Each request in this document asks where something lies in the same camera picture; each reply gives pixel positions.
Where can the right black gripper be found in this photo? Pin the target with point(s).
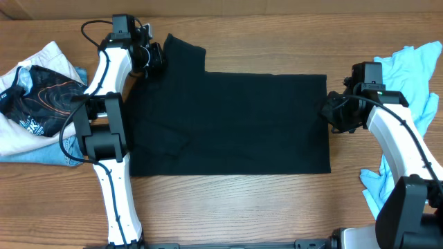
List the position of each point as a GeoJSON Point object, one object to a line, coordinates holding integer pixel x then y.
{"type": "Point", "coordinates": [326, 112]}

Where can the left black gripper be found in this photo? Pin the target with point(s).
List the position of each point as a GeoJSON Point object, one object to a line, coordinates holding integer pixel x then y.
{"type": "Point", "coordinates": [156, 54]}

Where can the black t-shirt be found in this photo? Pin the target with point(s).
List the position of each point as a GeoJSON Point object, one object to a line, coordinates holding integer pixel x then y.
{"type": "Point", "coordinates": [188, 121]}

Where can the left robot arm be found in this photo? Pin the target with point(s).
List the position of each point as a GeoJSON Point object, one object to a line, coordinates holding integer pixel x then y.
{"type": "Point", "coordinates": [100, 127]}

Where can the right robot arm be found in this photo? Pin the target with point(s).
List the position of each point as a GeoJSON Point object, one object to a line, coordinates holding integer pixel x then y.
{"type": "Point", "coordinates": [412, 215]}

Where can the light blue t-shirt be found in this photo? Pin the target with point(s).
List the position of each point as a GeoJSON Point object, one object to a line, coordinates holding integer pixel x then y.
{"type": "Point", "coordinates": [408, 71]}

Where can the black patterned folded shirt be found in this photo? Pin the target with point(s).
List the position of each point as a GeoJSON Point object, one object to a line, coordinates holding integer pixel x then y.
{"type": "Point", "coordinates": [39, 99]}

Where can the blue denim jeans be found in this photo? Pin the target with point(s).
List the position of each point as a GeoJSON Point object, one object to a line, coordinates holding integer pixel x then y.
{"type": "Point", "coordinates": [51, 154]}

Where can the beige folded garment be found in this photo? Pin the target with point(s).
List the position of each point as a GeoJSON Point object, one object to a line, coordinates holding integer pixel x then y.
{"type": "Point", "coordinates": [16, 139]}

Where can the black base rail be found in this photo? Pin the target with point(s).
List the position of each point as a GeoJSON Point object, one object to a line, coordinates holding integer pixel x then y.
{"type": "Point", "coordinates": [235, 245]}

